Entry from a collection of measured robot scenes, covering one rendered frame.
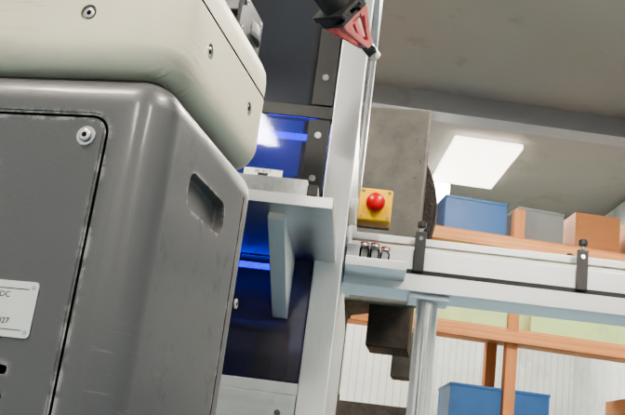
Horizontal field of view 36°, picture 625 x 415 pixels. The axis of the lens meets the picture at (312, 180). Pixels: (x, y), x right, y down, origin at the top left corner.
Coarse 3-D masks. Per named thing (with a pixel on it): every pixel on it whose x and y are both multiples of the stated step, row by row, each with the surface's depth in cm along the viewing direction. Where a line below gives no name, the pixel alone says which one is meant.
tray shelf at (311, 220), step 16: (256, 192) 164; (272, 192) 164; (256, 208) 169; (272, 208) 167; (288, 208) 166; (304, 208) 165; (320, 208) 164; (256, 224) 179; (288, 224) 176; (304, 224) 175; (320, 224) 173; (256, 240) 191; (304, 240) 186; (320, 240) 185; (304, 256) 199; (320, 256) 197
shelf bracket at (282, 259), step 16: (272, 224) 171; (272, 240) 174; (288, 240) 182; (272, 256) 179; (288, 256) 186; (272, 272) 183; (288, 272) 189; (272, 288) 188; (288, 288) 194; (272, 304) 193; (288, 304) 198
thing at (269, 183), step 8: (248, 176) 168; (256, 176) 168; (264, 176) 168; (272, 176) 168; (248, 184) 168; (256, 184) 167; (264, 184) 167; (272, 184) 167; (280, 184) 167; (288, 184) 167; (296, 184) 167; (304, 184) 167; (280, 192) 167; (288, 192) 167; (296, 192) 167; (304, 192) 167
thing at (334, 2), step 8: (320, 0) 173; (328, 0) 172; (336, 0) 172; (344, 0) 173; (352, 0) 172; (360, 0) 172; (320, 8) 175; (328, 8) 173; (336, 8) 173; (344, 8) 172; (320, 16) 177; (328, 16) 174; (336, 16) 172; (344, 16) 171
